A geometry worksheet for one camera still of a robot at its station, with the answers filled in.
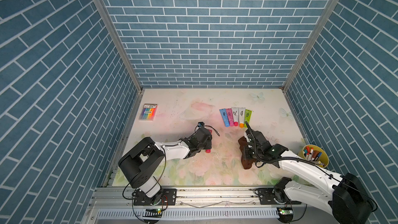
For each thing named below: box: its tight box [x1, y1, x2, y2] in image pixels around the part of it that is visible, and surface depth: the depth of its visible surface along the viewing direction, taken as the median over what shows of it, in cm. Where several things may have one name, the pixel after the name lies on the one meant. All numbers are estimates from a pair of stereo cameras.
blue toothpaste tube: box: [219, 108, 230, 128], surface depth 104 cm
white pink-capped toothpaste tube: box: [231, 106, 239, 127], surface depth 105 cm
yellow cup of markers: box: [297, 144, 330, 169], surface depth 77 cm
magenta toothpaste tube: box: [225, 107, 235, 127], surface depth 104 cm
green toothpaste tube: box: [244, 108, 253, 129], surface depth 107 cm
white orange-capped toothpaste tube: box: [238, 107, 246, 129], surface depth 106 cm
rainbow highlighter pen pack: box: [138, 103, 159, 121], surface depth 107 cm
